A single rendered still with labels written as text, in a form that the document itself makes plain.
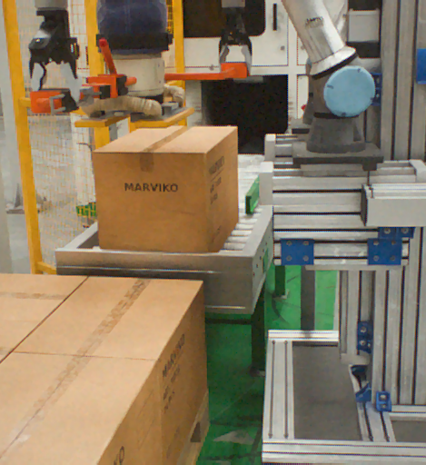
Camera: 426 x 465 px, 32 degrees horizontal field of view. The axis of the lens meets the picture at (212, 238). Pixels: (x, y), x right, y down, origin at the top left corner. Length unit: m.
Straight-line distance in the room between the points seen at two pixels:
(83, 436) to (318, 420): 0.90
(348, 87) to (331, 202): 0.33
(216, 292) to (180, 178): 0.41
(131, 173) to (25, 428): 1.14
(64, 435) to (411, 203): 0.95
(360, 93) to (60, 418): 0.99
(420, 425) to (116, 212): 1.21
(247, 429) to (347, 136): 1.19
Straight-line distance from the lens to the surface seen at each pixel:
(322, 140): 1.92
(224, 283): 2.53
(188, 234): 2.56
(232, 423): 2.71
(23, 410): 1.77
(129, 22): 2.27
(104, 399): 1.77
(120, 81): 2.11
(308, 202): 1.94
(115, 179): 2.59
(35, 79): 1.83
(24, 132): 3.99
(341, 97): 1.76
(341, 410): 2.38
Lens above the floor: 1.38
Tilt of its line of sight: 17 degrees down
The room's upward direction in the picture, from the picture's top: 2 degrees counter-clockwise
